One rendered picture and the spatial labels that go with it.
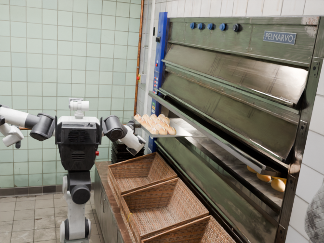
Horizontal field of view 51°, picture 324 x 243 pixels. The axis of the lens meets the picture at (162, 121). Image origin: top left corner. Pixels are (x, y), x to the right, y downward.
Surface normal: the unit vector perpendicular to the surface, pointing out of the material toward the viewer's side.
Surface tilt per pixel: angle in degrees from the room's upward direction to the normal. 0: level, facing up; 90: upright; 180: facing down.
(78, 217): 80
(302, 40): 90
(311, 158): 90
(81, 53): 90
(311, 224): 101
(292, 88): 70
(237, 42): 90
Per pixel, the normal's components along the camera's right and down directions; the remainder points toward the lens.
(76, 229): 0.35, -0.14
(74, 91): 0.32, 0.27
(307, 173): -0.94, 0.00
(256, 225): -0.86, -0.32
